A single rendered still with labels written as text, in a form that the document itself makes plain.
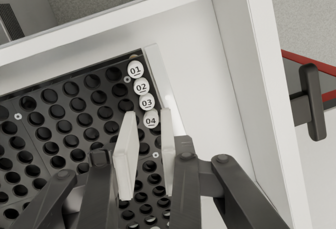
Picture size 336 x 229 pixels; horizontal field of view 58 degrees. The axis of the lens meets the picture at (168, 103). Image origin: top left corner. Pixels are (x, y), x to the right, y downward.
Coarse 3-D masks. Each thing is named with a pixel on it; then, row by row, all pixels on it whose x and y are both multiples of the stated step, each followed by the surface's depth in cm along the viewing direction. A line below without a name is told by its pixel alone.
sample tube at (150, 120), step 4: (152, 108) 26; (148, 112) 24; (152, 112) 24; (156, 112) 25; (144, 116) 24; (148, 116) 24; (152, 116) 24; (156, 116) 24; (144, 120) 24; (148, 120) 24; (152, 120) 24; (156, 120) 24; (144, 124) 24; (148, 124) 24; (152, 124) 24; (156, 124) 24
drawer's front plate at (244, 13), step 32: (224, 0) 26; (256, 0) 21; (224, 32) 29; (256, 32) 22; (256, 64) 23; (256, 96) 26; (288, 96) 24; (256, 128) 29; (288, 128) 25; (256, 160) 34; (288, 160) 26; (288, 192) 27; (288, 224) 30
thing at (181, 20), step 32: (160, 0) 23; (192, 0) 24; (64, 32) 23; (96, 32) 24; (128, 32) 30; (160, 32) 30; (192, 32) 30; (0, 64) 24; (32, 64) 29; (64, 64) 30; (192, 64) 31; (224, 64) 32; (192, 96) 33; (224, 96) 33; (192, 128) 34; (224, 128) 34; (224, 224) 32
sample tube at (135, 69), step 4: (132, 56) 26; (132, 60) 24; (136, 60) 24; (128, 64) 24; (132, 64) 23; (136, 64) 23; (140, 64) 23; (128, 68) 23; (132, 68) 23; (136, 68) 23; (140, 68) 23; (128, 72) 23; (132, 72) 23; (136, 72) 23; (140, 72) 23; (132, 76) 23; (136, 76) 23; (140, 76) 23
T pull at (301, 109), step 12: (300, 72) 26; (312, 72) 25; (300, 84) 27; (312, 84) 25; (300, 96) 26; (312, 96) 26; (300, 108) 26; (312, 108) 26; (300, 120) 26; (312, 120) 27; (324, 120) 27; (312, 132) 27; (324, 132) 27
